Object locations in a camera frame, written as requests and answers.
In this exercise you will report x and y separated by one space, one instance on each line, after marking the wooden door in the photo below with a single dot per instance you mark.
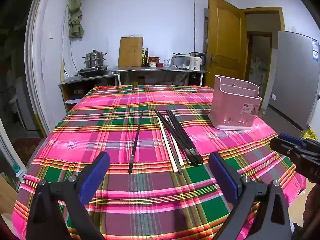
225 42

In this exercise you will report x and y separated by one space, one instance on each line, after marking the small red container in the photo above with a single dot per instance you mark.
160 64

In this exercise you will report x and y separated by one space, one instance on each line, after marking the steel cooktop stove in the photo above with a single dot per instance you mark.
93 70

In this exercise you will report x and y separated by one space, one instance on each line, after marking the pink green plaid tablecloth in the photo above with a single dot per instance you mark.
150 202

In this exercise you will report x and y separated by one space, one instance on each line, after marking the clear glass cup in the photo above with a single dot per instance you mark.
166 63

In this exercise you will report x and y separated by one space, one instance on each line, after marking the low steel counter shelf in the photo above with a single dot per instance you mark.
85 80

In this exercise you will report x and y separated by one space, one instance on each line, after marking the tall steel counter table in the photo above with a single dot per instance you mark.
160 69

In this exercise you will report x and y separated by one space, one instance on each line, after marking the yellow plastic bag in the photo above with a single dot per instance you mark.
310 133

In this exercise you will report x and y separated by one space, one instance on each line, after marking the white wall switch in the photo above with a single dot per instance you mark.
51 34

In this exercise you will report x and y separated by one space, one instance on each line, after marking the black chopstick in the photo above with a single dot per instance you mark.
136 140
187 136
178 141
172 138
184 137

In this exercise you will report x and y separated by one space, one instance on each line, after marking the green tied curtain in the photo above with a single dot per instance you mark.
75 17

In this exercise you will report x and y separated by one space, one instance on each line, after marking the yellow oil bottle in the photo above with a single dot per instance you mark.
143 58

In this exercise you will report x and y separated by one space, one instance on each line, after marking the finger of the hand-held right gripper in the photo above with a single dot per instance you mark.
290 140
280 145

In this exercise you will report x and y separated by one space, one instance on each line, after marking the yellow power strip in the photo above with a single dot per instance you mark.
63 72

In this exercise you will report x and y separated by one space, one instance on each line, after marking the dark sauce bottle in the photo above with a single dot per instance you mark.
146 58

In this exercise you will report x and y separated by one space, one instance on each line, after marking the grey dish container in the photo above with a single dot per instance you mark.
181 61

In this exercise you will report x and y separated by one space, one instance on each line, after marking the white electric kettle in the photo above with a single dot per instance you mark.
196 62

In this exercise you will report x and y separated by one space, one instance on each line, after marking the red lid jar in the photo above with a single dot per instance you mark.
152 62

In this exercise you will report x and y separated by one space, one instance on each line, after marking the pink utensil basket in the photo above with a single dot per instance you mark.
232 115

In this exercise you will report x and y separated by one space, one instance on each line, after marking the cream wooden chopstick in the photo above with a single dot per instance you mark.
171 123
167 146
177 160

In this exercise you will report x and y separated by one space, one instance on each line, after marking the grey refrigerator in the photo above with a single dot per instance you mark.
292 80

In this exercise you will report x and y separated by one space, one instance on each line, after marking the wooden cutting board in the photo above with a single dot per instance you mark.
130 52

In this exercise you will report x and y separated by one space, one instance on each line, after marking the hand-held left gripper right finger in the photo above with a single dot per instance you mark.
223 176

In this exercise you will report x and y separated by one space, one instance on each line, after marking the steel steamer pot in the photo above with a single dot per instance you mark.
95 59

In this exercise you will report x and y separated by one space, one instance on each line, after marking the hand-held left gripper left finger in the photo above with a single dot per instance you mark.
98 175

